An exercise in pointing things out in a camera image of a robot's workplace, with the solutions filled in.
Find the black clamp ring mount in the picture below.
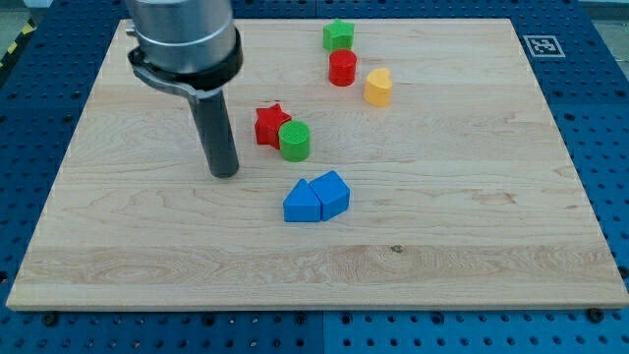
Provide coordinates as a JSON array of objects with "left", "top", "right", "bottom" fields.
[{"left": 127, "top": 29, "right": 244, "bottom": 97}]

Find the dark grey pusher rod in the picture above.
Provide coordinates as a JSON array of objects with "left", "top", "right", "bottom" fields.
[{"left": 189, "top": 91, "right": 240, "bottom": 178}]

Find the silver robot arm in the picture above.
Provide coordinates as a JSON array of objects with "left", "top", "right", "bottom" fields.
[{"left": 126, "top": 0, "right": 244, "bottom": 178}]

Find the red star block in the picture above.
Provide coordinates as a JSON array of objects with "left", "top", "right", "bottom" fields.
[{"left": 255, "top": 103, "right": 292, "bottom": 149}]

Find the green cylinder block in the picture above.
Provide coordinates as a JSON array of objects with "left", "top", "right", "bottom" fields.
[{"left": 278, "top": 120, "right": 311, "bottom": 162}]

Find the blue triangle block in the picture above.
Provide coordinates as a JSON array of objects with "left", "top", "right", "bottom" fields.
[{"left": 283, "top": 179, "right": 321, "bottom": 222}]

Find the red cylinder block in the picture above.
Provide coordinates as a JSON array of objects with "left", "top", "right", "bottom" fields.
[{"left": 328, "top": 49, "right": 358, "bottom": 87}]

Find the green star block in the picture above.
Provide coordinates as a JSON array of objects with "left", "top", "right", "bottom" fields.
[{"left": 322, "top": 19, "right": 355, "bottom": 52}]

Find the blue pentagon block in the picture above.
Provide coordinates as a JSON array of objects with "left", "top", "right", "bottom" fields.
[{"left": 309, "top": 171, "right": 351, "bottom": 221}]

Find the yellow heart block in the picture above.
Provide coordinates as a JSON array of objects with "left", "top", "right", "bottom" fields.
[{"left": 363, "top": 68, "right": 393, "bottom": 107}]

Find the wooden board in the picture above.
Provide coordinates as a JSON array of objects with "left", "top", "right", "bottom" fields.
[{"left": 7, "top": 19, "right": 628, "bottom": 312}]

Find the white fiducial marker tag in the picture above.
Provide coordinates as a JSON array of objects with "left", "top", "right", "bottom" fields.
[{"left": 523, "top": 34, "right": 565, "bottom": 58}]

